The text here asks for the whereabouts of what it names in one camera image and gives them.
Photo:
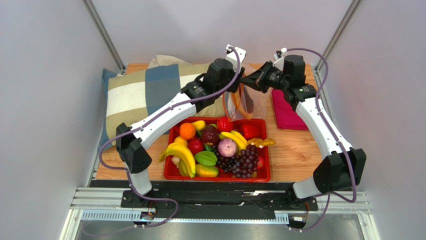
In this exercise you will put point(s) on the yellow green mango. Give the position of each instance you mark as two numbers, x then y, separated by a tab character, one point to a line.
206	171

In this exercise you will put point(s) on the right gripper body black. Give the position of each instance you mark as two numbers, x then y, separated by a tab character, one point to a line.
263	77

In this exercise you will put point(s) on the yellow lemon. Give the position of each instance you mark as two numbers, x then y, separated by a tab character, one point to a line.
199	125

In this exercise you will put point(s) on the orange fruit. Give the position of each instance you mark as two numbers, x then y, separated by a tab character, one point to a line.
187	131

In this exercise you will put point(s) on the purple onion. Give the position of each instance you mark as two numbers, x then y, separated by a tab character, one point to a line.
227	147

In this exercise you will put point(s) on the dark red apple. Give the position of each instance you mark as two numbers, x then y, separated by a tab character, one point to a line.
210	135

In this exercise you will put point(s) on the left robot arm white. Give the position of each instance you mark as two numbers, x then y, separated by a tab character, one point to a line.
133	141

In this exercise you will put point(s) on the garlic bulb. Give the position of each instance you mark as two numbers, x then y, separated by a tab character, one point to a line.
176	161

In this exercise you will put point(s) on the red bell pepper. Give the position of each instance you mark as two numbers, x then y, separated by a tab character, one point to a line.
249	131

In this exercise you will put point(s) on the dark purple grape bunch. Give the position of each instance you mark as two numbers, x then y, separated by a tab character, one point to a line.
242	165

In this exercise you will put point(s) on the clear zip bag orange zipper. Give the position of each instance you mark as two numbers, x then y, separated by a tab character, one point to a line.
234	104

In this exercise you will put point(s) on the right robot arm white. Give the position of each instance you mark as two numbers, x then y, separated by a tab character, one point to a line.
342	165

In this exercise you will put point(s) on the yellow banana pair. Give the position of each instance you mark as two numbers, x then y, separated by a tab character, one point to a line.
240	141

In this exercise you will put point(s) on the magenta folded cloth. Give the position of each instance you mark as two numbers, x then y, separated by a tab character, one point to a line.
285	117

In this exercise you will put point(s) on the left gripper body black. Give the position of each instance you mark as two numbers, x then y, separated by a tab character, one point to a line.
235	86

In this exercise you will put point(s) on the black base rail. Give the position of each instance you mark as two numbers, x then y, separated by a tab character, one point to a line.
211	200

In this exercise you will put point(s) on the papaya half slice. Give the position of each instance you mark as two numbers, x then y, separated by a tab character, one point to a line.
249	103

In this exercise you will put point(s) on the blue beige checked pillow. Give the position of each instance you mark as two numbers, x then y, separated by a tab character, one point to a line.
133	97

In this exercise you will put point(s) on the yellow banana bunch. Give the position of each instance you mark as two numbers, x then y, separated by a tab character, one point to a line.
178	150

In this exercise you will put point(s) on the red plastic basket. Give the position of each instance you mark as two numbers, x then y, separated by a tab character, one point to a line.
263	174

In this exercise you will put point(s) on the green starfruit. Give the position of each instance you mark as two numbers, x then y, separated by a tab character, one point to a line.
206	158

